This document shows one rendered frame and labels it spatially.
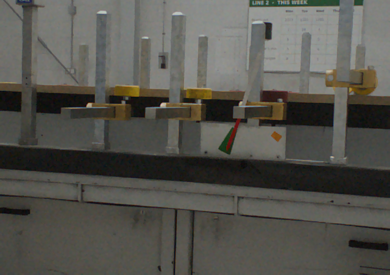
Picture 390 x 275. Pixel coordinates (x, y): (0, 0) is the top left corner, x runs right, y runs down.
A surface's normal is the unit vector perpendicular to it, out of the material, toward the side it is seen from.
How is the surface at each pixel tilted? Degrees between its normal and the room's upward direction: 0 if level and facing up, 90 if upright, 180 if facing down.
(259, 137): 90
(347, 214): 90
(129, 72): 90
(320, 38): 90
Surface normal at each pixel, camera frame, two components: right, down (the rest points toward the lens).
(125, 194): -0.32, 0.04
